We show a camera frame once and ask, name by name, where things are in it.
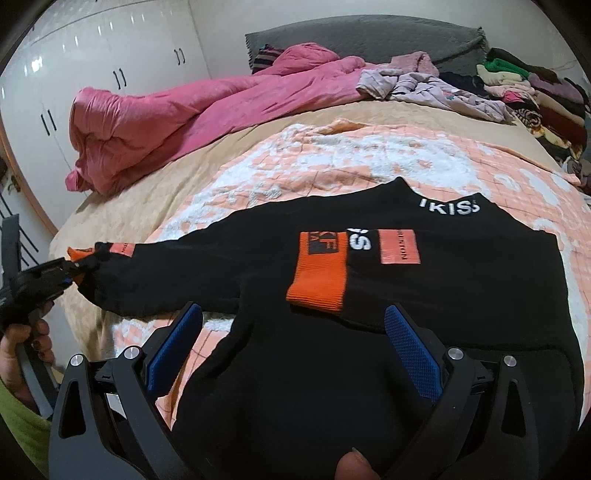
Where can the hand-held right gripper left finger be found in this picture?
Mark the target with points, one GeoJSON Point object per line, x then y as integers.
{"type": "Point", "coordinates": [178, 341]}

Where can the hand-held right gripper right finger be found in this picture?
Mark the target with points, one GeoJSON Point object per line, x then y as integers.
{"type": "Point", "coordinates": [411, 350]}

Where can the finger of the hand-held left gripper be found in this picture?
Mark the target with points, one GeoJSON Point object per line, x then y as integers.
{"type": "Point", "coordinates": [79, 269]}

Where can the black sweater with orange patches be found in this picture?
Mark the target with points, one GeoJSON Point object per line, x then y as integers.
{"type": "Point", "coordinates": [277, 258]}

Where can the person's left forearm green sleeve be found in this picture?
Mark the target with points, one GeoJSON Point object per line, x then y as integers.
{"type": "Point", "coordinates": [23, 434]}

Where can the stack of folded clothes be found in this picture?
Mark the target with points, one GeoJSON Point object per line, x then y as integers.
{"type": "Point", "coordinates": [545, 97]}

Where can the person's left hand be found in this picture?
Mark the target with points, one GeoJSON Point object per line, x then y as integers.
{"type": "Point", "coordinates": [21, 355]}

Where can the person's right hand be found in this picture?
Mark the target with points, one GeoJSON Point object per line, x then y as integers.
{"type": "Point", "coordinates": [356, 467]}

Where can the beige bedsheet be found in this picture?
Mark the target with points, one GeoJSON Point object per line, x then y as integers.
{"type": "Point", "coordinates": [184, 184]}

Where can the pink duvet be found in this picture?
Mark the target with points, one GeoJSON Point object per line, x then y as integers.
{"type": "Point", "coordinates": [161, 120]}

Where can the peach and white fleece blanket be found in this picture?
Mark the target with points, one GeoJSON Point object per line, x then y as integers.
{"type": "Point", "coordinates": [369, 157]}

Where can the white glossy wardrobe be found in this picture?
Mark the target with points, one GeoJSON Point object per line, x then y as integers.
{"type": "Point", "coordinates": [101, 50]}

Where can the lilac printed garment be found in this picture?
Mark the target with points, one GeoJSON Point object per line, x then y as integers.
{"type": "Point", "coordinates": [429, 92]}

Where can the dark striped garment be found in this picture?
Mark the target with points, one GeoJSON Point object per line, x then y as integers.
{"type": "Point", "coordinates": [267, 57]}

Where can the pink fuzzy garment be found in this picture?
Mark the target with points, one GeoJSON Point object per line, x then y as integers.
{"type": "Point", "coordinates": [415, 62]}

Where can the grey quilted headboard cushion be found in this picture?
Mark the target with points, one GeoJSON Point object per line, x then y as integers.
{"type": "Point", "coordinates": [369, 41]}

